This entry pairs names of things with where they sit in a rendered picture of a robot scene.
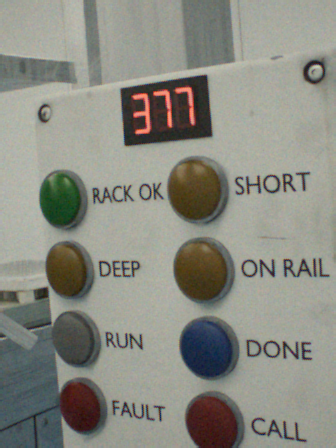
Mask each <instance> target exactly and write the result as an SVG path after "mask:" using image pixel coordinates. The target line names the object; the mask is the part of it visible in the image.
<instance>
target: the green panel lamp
mask: <svg viewBox="0 0 336 448"><path fill-rule="evenodd" d="M39 202H40V206H41V209H42V212H43V214H44V215H45V217H46V218H47V219H48V221H50V222H52V223H54V224H56V225H59V226H65V225H68V224H70V223H71V222H72V221H74V219H75V218H76V216H77V214H78V211H79V208H80V194H79V190H78V187H77V185H76V182H75V181H74V180H73V179H72V178H71V177H70V176H68V175H66V174H64V173H54V174H53V175H51V176H50V177H49V178H48V179H47V180H46V181H45V182H44V183H43V185H42V187H41V190H40V195H39Z"/></svg>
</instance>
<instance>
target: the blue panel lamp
mask: <svg viewBox="0 0 336 448"><path fill-rule="evenodd" d="M181 352H182V355H183V358H184V361H185V362H186V363H187V365H188V366H189V368H190V369H191V370H192V371H193V372H196V373H197V374H199V375H202V376H204V377H217V376H219V375H221V374H223V373H224V372H225V371H226V370H227V369H228V368H229V366H230V364H231V361H232V357H233V349H232V344H231V341H230V339H229V337H228V336H227V334H226V333H225V330H224V329H223V328H222V327H221V326H218V325H217V324H215V323H213V322H211V321H207V320H200V321H196V322H194V323H193V324H192V325H191V326H190V327H189V328H188V329H187V330H186V331H185V333H184V335H183V337H182V341H181Z"/></svg>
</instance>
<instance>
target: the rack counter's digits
mask: <svg viewBox="0 0 336 448"><path fill-rule="evenodd" d="M129 103H130V114H131V125H132V137H134V136H141V135H149V134H157V133H165V132H173V131H180V130H189V129H196V128H197V124H196V111H195V99H194V88H193V85H188V86H182V87H170V88H164V89H158V90H153V91H147V92H140V93H135V94H129Z"/></svg>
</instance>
